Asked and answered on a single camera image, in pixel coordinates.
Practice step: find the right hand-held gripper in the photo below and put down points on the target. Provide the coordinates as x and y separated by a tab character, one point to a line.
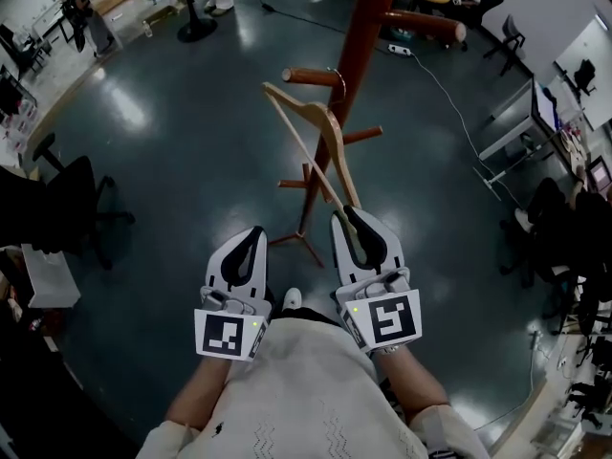
394	321

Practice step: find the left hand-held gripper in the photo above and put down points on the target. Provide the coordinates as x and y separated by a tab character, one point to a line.
222	335

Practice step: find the wooden clothes hanger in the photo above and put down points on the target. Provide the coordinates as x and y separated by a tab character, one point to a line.
331	128

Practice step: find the brown wooden coat stand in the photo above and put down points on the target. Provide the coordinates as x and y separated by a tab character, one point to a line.
364	27

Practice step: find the person's right forearm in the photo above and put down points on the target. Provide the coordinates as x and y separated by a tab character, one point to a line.
411	385

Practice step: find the person's left forearm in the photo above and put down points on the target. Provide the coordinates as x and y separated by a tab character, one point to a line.
201	392

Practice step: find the person's white shoe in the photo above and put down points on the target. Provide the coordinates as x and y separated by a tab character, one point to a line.
292	298

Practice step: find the person's white knitted top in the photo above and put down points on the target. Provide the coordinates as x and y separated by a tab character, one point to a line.
296	390

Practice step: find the black office chair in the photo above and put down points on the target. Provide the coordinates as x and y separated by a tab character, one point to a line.
72	194
585	75
509	41

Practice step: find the white desk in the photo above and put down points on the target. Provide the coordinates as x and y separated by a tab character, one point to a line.
511	134

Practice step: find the white box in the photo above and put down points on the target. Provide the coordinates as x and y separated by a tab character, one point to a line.
50	280

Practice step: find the white power strip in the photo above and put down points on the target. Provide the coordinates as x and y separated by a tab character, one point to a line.
400	50

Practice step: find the computer monitor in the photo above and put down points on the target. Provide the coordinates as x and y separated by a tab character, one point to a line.
544	105

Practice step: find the light wooden bench table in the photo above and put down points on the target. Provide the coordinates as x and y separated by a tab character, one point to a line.
119	0

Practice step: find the round black pedestal table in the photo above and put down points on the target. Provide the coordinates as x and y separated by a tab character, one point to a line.
193	3

